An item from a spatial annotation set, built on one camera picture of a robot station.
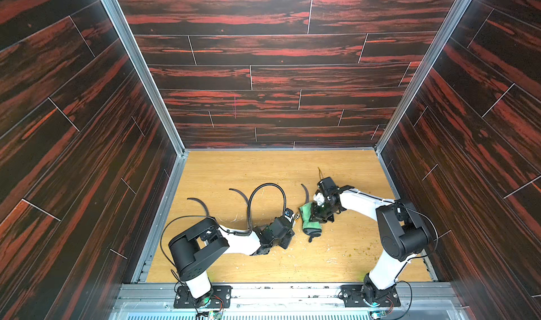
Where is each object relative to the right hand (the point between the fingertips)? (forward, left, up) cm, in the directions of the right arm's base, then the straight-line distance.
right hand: (313, 218), depth 94 cm
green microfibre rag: (+1, +4, +6) cm, 7 cm away
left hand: (-7, +11, +1) cm, 13 cm away
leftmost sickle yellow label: (+5, +53, +2) cm, 54 cm away
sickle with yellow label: (+12, +2, +1) cm, 12 cm away
